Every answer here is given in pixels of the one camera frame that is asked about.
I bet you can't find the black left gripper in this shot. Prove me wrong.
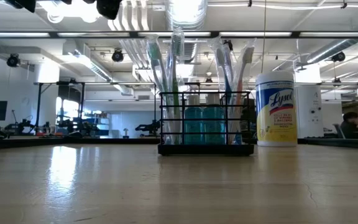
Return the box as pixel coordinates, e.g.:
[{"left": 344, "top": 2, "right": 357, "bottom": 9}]
[{"left": 96, "top": 0, "right": 122, "bottom": 20}]

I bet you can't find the blue toothbrush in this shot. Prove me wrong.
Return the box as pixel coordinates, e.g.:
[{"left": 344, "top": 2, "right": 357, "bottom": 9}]
[
  {"left": 211, "top": 37, "right": 234, "bottom": 105},
  {"left": 165, "top": 46, "right": 175, "bottom": 94}
]

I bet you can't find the Lysol wipes canister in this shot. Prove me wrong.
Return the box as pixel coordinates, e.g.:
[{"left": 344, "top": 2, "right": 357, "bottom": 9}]
[{"left": 255, "top": 70, "right": 298, "bottom": 147}]

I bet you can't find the white round column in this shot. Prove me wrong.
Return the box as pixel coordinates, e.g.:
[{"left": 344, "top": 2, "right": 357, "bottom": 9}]
[{"left": 295, "top": 63, "right": 323, "bottom": 139}]

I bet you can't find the person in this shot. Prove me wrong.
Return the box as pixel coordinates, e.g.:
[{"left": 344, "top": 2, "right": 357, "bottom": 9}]
[{"left": 339, "top": 111, "right": 358, "bottom": 140}]

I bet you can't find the black ceiling camera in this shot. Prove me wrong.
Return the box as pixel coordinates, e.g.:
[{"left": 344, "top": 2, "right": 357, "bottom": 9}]
[
  {"left": 331, "top": 51, "right": 347, "bottom": 63},
  {"left": 111, "top": 49, "right": 124, "bottom": 63},
  {"left": 6, "top": 53, "right": 21, "bottom": 68}
]

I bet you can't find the black background frame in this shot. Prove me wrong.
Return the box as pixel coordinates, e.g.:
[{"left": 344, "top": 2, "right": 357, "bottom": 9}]
[{"left": 34, "top": 81, "right": 86, "bottom": 135}]

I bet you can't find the black wire caddy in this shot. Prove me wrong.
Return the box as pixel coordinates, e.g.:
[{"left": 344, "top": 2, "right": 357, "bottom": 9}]
[{"left": 157, "top": 90, "right": 255, "bottom": 156}]

